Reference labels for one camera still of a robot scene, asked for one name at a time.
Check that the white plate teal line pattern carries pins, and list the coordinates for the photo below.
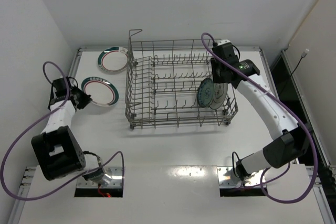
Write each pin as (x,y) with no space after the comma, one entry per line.
(220,94)

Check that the metal base plate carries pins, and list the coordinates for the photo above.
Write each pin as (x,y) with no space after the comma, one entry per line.
(109,177)
(227,179)

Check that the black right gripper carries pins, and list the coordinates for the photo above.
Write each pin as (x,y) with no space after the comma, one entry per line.
(217,72)

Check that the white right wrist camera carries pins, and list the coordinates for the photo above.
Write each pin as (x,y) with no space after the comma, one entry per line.
(223,42)

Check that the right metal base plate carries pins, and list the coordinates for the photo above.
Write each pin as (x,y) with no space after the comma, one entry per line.
(227,179)

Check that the blue floral teal plate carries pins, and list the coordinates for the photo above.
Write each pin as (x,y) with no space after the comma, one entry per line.
(205,93)

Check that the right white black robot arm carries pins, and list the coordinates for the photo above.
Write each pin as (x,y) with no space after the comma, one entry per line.
(288,138)

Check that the grey wire dish rack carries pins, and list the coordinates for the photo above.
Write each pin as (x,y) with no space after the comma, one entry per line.
(162,83)

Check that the green red rimmed plate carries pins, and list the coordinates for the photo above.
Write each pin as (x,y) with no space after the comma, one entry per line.
(113,60)
(103,93)

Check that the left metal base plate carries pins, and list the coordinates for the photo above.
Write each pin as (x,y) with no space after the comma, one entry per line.
(109,177)

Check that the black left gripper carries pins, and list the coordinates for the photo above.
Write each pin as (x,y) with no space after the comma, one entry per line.
(82,98)

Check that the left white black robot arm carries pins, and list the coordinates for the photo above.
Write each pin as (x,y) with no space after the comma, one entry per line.
(56,148)

